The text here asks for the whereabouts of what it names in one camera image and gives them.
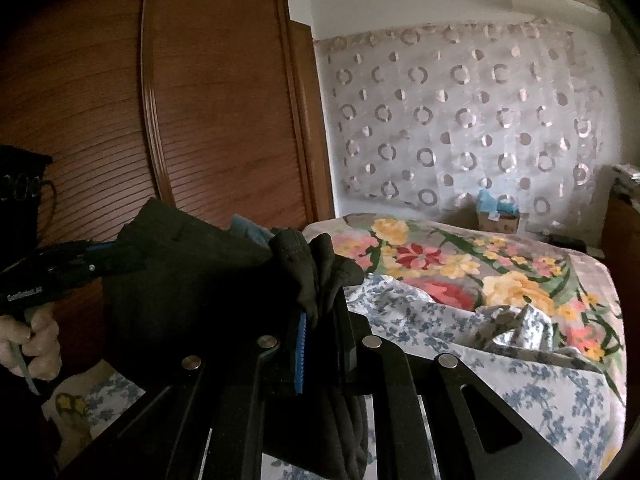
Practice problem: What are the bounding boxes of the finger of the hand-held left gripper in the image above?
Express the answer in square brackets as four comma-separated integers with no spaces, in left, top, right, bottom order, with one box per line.
[75,252,132,279]
[59,239,120,257]

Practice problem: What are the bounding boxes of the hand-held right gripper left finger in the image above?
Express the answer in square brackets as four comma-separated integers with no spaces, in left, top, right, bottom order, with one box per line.
[57,310,308,480]

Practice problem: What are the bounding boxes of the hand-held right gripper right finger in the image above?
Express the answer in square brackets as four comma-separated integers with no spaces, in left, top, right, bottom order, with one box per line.
[335,310,583,480]

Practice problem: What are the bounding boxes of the black pants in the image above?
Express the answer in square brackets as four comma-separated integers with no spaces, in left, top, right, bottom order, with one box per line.
[102,197,372,480]

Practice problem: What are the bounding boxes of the person's left hand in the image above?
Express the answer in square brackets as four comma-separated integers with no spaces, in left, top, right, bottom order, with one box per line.
[0,305,63,383]

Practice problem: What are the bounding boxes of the blue-green towel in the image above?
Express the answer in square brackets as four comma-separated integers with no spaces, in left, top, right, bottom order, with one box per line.
[229,213,277,252]

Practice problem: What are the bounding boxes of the colourful flower blanket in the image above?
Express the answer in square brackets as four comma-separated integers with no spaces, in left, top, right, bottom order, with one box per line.
[301,211,627,367]

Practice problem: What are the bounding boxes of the wooden wardrobe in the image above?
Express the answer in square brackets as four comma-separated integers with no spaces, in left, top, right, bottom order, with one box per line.
[0,0,337,378]

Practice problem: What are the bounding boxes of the blue floral bed sheet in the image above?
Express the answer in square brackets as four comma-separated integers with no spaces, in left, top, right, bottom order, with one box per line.
[42,274,629,480]

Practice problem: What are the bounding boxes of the small box with blue cloths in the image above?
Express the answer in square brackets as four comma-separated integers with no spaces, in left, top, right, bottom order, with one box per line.
[475,189,524,234]

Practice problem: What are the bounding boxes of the circle-patterned grey curtain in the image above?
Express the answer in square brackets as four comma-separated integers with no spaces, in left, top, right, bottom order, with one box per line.
[312,19,608,217]

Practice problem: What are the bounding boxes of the wooden window cabinet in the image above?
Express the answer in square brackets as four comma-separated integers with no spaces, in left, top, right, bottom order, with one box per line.
[599,163,640,273]

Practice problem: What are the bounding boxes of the teal cord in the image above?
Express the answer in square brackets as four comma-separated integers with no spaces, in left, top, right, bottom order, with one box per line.
[10,342,45,397]

